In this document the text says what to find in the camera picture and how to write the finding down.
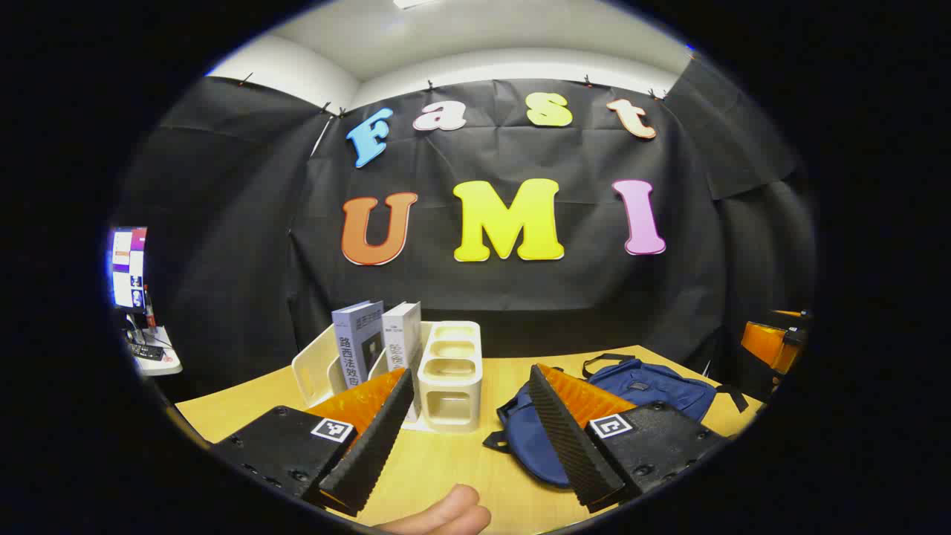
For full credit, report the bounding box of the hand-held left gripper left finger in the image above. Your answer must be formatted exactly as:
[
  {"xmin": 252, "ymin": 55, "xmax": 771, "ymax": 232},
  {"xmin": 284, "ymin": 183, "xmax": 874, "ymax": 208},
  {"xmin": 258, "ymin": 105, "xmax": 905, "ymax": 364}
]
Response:
[{"xmin": 210, "ymin": 368, "xmax": 415, "ymax": 519}]

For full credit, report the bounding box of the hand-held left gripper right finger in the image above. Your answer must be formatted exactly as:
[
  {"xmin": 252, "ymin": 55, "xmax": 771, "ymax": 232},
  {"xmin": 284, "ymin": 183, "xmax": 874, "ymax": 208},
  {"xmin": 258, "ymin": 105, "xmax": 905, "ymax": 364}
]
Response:
[{"xmin": 528, "ymin": 363, "xmax": 727, "ymax": 515}]

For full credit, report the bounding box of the cream plastic bookshelf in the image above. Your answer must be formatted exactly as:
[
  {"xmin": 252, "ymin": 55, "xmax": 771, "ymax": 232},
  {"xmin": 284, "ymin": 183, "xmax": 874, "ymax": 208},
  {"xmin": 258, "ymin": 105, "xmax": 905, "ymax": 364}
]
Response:
[{"xmin": 291, "ymin": 320, "xmax": 484, "ymax": 434}]

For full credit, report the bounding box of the blue schoolbag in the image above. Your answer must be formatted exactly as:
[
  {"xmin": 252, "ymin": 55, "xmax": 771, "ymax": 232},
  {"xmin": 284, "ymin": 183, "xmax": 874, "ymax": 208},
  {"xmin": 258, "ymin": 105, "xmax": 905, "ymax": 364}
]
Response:
[{"xmin": 483, "ymin": 353, "xmax": 750, "ymax": 489}]

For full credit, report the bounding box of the grey book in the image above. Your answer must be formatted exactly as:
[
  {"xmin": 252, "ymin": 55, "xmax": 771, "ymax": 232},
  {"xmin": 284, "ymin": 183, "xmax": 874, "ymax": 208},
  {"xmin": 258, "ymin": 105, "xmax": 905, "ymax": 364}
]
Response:
[{"xmin": 331, "ymin": 300, "xmax": 386, "ymax": 391}]

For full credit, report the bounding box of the white book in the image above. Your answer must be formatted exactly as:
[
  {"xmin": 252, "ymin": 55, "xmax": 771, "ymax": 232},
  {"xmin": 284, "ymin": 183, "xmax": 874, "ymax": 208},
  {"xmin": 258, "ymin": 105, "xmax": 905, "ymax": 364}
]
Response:
[{"xmin": 382, "ymin": 301, "xmax": 423, "ymax": 372}]

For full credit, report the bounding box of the white side table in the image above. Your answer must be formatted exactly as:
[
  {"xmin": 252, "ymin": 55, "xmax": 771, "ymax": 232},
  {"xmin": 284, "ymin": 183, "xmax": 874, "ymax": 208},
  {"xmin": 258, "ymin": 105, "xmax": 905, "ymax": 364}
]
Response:
[{"xmin": 130, "ymin": 325, "xmax": 184, "ymax": 377}]

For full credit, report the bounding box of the computer monitor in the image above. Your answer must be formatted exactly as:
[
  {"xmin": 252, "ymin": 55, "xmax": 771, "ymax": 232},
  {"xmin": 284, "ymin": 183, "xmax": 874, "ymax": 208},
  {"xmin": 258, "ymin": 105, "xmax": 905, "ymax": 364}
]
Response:
[{"xmin": 110, "ymin": 227, "xmax": 148, "ymax": 311}]

